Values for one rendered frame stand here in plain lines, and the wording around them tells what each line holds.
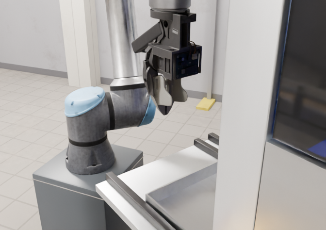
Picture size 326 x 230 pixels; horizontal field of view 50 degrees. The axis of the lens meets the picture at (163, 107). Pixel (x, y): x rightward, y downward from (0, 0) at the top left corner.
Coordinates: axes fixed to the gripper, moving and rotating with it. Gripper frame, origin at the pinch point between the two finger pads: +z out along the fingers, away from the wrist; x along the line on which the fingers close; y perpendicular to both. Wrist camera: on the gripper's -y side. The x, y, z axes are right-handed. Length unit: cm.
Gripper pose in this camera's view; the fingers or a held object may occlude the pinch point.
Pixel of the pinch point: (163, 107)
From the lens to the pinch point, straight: 72.8
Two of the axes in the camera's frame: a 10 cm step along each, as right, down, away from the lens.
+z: 0.0, 9.2, 4.0
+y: 6.0, 3.2, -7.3
